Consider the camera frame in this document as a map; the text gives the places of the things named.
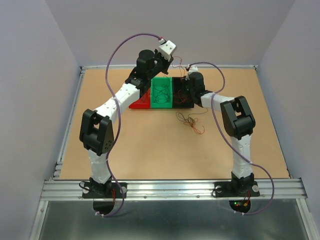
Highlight black thin wire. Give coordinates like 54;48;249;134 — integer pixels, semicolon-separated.
152;74;171;104
175;106;209;134

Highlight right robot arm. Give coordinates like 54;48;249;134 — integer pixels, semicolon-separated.
185;71;256;198

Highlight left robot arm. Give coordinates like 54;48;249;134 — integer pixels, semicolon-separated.
79;46;175;197

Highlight green plastic bin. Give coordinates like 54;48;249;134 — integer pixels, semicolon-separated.
150;76;173;109

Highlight black plastic bin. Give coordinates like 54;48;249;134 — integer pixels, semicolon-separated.
172;77;194;109

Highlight red plastic bin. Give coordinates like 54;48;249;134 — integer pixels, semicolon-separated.
128;91;151;109

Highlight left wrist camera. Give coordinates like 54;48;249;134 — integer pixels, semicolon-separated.
157;38;177;61

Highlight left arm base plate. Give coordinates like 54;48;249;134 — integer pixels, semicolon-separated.
78;181;128;199

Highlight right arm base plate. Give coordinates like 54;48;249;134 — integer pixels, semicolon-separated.
212;181;260;198

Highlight aluminium front rail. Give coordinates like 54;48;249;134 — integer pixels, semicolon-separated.
40;178;308;202

